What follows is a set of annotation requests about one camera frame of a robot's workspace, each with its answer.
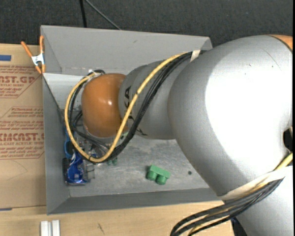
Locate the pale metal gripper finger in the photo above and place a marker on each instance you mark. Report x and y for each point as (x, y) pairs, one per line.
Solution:
(90, 175)
(89, 166)

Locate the blue shiny toy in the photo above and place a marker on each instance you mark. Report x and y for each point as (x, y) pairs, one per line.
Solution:
(75, 172)

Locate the grey metal bin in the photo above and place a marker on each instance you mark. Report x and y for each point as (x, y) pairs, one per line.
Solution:
(127, 181)

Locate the green toy building block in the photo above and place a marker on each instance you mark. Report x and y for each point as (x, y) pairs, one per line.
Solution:
(158, 174)

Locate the brown cardboard board, red print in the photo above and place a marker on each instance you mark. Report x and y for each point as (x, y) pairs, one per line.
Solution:
(17, 122)

